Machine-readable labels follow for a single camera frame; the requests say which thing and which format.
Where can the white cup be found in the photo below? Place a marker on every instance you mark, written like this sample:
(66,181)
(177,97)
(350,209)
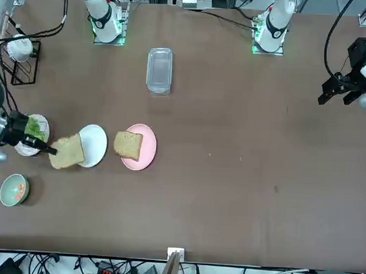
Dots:
(20,48)

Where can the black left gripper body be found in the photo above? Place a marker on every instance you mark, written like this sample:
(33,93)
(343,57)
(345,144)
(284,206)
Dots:
(358,54)

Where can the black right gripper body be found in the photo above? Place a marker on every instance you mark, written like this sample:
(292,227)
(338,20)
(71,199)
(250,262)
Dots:
(16,128)

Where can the green bowl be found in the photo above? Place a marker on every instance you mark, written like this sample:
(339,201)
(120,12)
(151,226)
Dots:
(9,194)

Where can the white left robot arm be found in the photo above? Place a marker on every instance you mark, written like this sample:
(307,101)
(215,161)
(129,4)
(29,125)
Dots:
(275,26)

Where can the white power strip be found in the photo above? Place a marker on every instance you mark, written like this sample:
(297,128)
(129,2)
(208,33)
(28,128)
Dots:
(189,2)

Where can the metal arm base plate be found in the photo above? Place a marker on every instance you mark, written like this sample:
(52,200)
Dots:
(278,52)
(125,11)

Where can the clear plastic container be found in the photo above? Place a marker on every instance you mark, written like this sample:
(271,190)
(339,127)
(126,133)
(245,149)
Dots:
(159,70)

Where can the black device with red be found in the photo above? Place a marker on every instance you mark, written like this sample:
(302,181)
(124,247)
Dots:
(106,272)

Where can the white round plate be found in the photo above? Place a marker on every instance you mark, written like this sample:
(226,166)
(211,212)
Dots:
(24,152)
(95,143)

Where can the green lettuce leaf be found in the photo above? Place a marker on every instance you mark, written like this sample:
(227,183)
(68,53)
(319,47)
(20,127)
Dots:
(36,129)

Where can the brown bread slice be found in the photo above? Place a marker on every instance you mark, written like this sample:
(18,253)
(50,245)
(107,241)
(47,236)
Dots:
(68,152)
(128,145)

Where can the pink round plate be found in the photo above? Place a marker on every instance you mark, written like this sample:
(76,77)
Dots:
(148,147)

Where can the aluminium camera post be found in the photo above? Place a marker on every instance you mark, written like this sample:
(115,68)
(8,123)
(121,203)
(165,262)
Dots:
(175,263)

